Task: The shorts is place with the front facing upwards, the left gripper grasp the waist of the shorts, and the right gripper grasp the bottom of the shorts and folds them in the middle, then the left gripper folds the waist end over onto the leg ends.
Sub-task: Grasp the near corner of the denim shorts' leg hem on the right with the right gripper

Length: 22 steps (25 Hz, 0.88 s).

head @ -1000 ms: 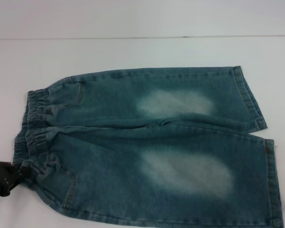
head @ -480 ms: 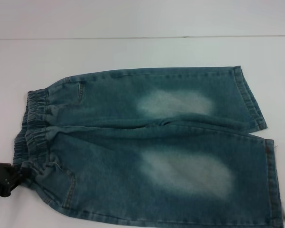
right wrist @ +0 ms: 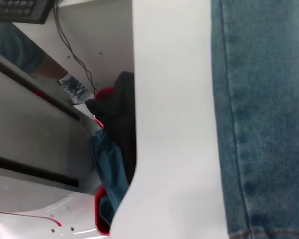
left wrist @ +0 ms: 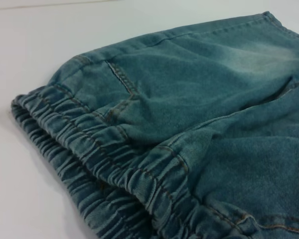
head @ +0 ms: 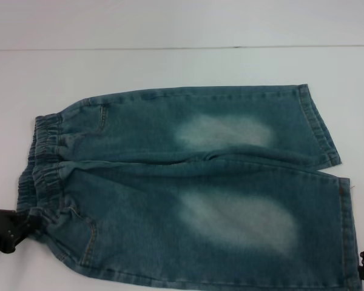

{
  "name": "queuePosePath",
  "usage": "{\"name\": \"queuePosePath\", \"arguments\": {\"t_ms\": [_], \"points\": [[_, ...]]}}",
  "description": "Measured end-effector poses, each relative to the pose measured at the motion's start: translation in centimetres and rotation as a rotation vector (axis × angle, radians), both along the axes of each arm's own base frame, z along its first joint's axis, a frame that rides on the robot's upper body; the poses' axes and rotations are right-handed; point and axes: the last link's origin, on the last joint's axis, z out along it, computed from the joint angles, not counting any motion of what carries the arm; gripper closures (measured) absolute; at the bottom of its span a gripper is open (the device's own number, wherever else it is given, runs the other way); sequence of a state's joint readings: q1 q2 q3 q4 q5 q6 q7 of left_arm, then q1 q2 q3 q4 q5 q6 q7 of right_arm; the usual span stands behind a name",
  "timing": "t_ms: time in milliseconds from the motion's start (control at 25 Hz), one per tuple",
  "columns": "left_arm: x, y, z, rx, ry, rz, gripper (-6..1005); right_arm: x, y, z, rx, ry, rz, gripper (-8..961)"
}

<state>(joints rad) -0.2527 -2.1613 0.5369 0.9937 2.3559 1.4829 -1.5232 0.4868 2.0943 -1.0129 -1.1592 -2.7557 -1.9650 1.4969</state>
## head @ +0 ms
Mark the blue denim shorts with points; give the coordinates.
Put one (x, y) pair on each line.
(170, 182)

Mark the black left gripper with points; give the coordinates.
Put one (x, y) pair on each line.
(1, 227)

